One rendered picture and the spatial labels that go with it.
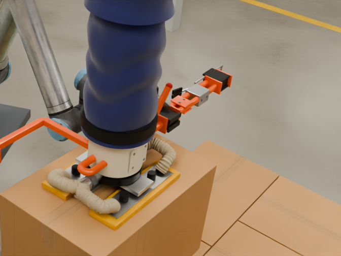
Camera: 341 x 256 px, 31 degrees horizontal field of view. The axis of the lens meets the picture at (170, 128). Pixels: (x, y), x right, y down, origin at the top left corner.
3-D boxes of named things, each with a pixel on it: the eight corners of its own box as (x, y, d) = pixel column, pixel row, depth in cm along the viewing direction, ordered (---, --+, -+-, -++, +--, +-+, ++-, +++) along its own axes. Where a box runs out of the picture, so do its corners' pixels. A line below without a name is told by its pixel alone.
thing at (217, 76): (219, 94, 228) (221, 83, 225) (202, 87, 231) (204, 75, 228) (230, 86, 234) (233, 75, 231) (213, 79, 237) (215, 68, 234)
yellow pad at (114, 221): (115, 231, 177) (116, 218, 174) (88, 215, 181) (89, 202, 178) (180, 177, 201) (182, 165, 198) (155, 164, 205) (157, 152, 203)
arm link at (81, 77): (88, 85, 228) (90, 61, 223) (114, 98, 223) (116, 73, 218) (71, 94, 221) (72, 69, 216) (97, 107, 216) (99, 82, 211)
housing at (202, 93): (198, 107, 219) (200, 96, 217) (182, 100, 222) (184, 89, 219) (208, 100, 224) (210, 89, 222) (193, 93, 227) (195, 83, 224)
